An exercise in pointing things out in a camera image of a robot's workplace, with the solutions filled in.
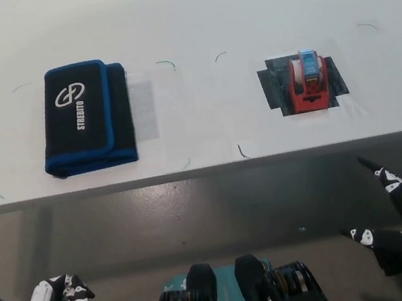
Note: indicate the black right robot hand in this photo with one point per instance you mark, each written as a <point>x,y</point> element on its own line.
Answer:
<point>397,250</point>

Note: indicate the red tape dispenser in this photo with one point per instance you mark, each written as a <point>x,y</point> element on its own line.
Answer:
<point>311,98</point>

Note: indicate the black tape patch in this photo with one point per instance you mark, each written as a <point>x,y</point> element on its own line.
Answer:
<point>274,86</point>

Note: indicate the black ribbed robot body block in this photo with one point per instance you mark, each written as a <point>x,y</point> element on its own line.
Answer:
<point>202,283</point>
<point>255,282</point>

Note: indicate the black pouch with blue trim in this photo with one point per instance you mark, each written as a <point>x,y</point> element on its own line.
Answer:
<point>85,137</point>

